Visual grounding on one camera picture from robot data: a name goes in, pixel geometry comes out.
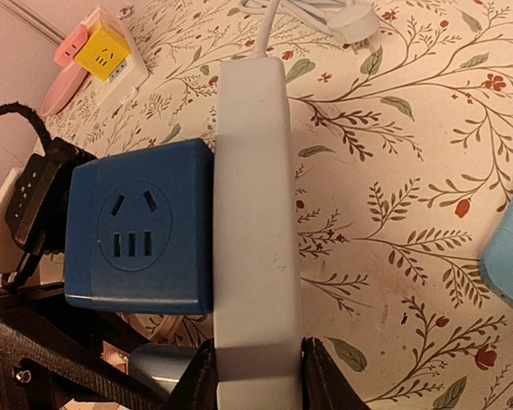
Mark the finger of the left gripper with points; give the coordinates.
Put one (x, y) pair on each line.
(50, 353)

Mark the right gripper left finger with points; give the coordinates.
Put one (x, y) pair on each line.
(197, 387)

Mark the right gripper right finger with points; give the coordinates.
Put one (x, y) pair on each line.
(324, 385)

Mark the light blue plug adapter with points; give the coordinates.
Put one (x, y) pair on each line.
(159, 366)

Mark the light blue power strip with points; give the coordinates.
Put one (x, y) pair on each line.
(257, 309)

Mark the dark blue cube adapter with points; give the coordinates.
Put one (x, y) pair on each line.
(139, 232)

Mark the white plug adapter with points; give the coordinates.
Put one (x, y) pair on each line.
(6, 192)

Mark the pink plug adapter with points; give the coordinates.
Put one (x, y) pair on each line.
(71, 46)

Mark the pink plate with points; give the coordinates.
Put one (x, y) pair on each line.
(63, 89)

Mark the white power strip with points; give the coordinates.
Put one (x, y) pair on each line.
(125, 83)

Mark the yellow cube adapter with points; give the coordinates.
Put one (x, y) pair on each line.
(103, 53)

